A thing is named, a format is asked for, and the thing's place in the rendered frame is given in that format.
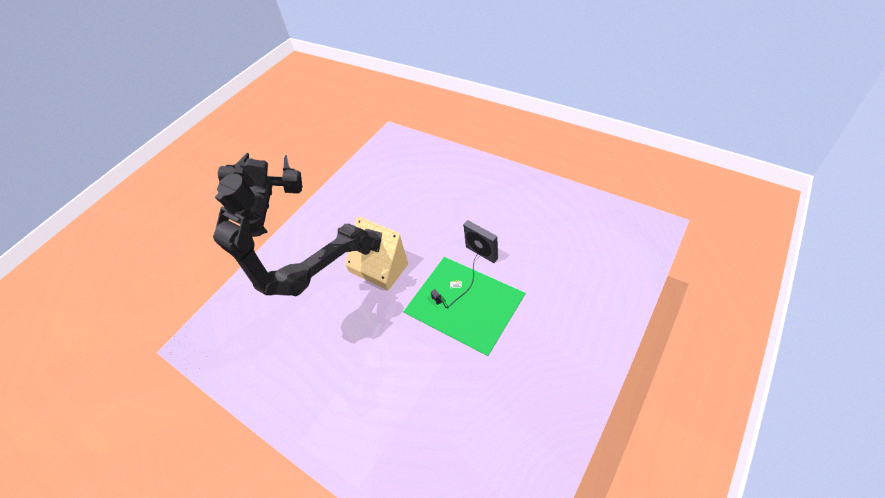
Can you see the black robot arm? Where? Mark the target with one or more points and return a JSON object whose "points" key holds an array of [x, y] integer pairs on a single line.
{"points": [[241, 206]]}

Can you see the green circuit board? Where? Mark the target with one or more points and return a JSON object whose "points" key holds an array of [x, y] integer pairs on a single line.
{"points": [[478, 317]]}

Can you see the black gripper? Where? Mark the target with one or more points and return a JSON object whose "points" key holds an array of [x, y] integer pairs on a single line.
{"points": [[290, 180]]}

